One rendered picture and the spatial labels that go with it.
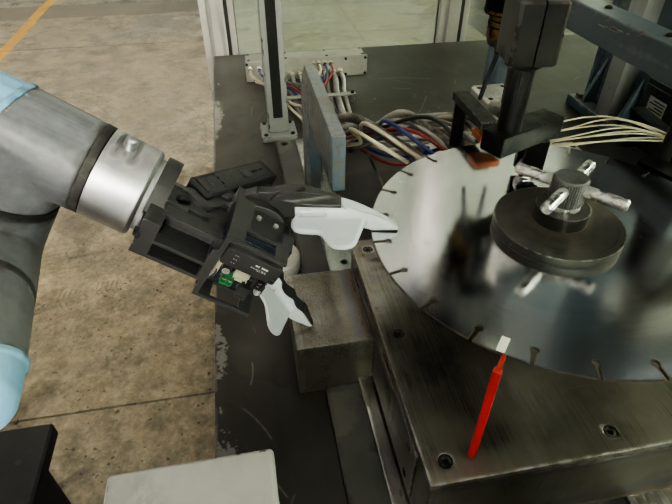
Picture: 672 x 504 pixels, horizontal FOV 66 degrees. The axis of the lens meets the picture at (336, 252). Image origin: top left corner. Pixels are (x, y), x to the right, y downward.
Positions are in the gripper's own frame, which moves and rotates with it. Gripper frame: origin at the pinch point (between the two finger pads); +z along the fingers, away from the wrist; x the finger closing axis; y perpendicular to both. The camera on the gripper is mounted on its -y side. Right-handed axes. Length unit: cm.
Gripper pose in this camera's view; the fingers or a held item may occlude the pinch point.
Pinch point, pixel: (353, 275)
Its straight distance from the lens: 51.2
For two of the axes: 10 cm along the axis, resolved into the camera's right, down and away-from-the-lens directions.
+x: 5.3, -6.5, -5.5
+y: -0.2, 6.4, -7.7
